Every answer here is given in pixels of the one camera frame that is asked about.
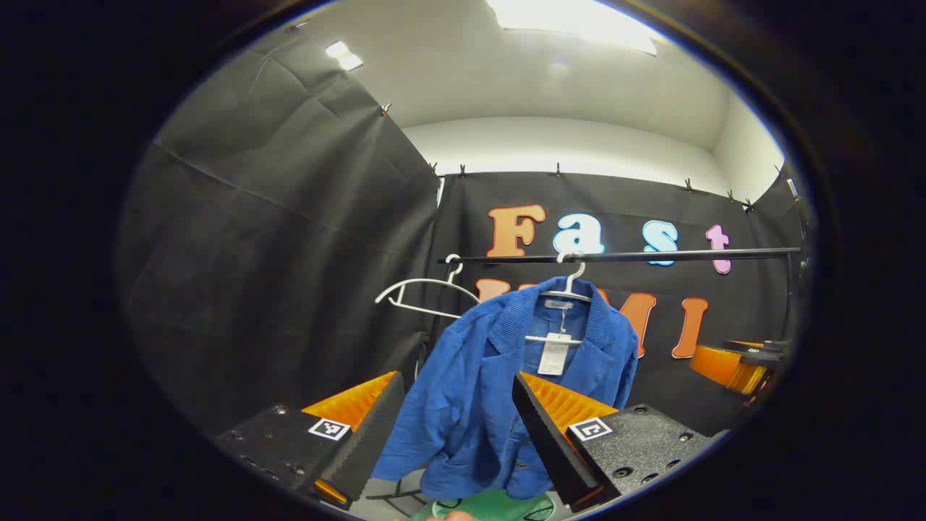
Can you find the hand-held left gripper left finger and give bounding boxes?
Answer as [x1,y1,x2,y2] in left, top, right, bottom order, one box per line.
[215,370,406,511]

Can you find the large ceiling light panel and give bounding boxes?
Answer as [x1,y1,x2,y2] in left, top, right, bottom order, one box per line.
[486,0,659,55]

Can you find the white plastic hanger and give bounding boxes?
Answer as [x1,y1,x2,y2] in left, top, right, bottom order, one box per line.
[524,252,594,345]
[375,254,482,321]

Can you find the small ceiling light panel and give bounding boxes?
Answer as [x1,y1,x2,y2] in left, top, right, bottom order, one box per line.
[325,41,364,72]

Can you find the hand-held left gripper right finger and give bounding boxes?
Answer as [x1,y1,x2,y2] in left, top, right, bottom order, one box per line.
[511,371,731,513]

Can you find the green laundry hamper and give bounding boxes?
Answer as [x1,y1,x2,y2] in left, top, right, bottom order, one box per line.
[410,488,558,521]

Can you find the white garment tag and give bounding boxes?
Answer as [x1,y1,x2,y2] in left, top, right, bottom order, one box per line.
[538,333,572,377]

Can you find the black backdrop cloth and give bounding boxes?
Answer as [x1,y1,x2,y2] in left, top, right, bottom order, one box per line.
[116,25,815,464]

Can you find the black clothes rail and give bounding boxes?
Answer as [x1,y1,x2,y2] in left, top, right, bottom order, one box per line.
[438,247,804,341]

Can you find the blue corduroy jacket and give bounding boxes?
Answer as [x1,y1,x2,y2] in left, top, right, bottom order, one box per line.
[370,276,641,501]

